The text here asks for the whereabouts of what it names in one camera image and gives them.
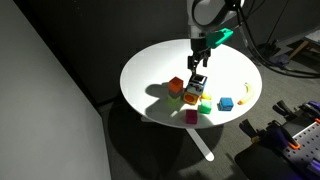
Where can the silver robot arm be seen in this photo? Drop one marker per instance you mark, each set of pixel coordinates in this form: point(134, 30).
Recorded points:
point(204, 17)

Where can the blue number four block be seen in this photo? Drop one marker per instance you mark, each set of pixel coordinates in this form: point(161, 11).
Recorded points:
point(196, 84)

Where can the light green small block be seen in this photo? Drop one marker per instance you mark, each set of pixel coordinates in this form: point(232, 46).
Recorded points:
point(173, 101)

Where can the yellow banana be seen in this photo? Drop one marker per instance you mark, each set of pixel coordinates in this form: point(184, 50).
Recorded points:
point(248, 95)

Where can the orange-red cube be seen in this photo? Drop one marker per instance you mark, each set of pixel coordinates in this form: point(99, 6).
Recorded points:
point(175, 85)

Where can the green cube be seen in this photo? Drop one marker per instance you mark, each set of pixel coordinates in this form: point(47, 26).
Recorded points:
point(205, 107)

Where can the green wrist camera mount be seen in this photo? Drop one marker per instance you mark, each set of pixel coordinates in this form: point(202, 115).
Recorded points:
point(215, 39)

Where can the white table leg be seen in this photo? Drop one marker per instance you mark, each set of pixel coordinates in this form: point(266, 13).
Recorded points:
point(207, 153)

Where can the purple clamp tool pile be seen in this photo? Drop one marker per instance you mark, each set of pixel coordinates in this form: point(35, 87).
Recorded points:
point(288, 151)

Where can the round white table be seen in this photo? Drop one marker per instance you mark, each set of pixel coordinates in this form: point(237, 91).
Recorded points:
point(145, 77)

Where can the magenta cube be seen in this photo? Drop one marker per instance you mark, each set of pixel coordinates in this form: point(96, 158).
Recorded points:
point(191, 117)

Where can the blue cube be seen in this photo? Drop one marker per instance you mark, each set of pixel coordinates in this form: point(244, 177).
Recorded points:
point(225, 104)

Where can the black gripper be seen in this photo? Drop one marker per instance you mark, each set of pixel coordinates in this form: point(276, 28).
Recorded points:
point(200, 51)

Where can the grey block under orange cube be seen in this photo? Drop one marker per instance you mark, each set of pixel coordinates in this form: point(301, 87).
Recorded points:
point(175, 95)

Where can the yellow ball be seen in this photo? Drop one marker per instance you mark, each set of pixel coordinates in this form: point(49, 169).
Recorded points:
point(206, 96)

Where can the orange number six block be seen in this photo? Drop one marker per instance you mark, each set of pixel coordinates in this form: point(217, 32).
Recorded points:
point(190, 98)

